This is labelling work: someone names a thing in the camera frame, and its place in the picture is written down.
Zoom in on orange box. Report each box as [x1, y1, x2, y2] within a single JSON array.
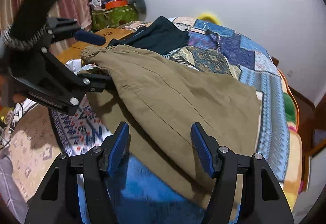
[[105, 0, 128, 10]]

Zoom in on beige patterned mat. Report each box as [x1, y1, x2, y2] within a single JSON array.
[[10, 104, 67, 201]]

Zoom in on khaki pants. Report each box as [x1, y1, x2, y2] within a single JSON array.
[[81, 44, 263, 210]]

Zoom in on person's left hand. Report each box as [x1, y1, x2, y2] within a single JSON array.
[[12, 93, 26, 105]]

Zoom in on green patterned hamper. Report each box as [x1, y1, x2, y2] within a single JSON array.
[[91, 3, 139, 31]]

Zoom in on patchwork bedspread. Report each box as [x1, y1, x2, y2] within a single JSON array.
[[48, 16, 291, 224]]

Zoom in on orange striped sheet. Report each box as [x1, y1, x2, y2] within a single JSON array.
[[119, 21, 154, 31]]

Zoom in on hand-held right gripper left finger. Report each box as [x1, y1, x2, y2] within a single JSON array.
[[24, 121, 130, 224]]

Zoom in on yellow foam ring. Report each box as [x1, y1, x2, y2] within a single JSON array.
[[199, 11, 222, 23]]

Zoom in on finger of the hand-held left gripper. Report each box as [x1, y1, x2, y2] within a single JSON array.
[[8, 47, 114, 116], [42, 18, 107, 46]]

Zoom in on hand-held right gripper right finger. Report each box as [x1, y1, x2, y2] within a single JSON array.
[[191, 122, 296, 224]]

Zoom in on grey cloth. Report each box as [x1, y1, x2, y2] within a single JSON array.
[[0, 150, 27, 218]]

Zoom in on dark garment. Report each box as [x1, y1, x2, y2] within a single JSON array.
[[108, 16, 190, 55]]

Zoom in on crumpled white paper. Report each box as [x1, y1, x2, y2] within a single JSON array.
[[66, 59, 88, 75]]

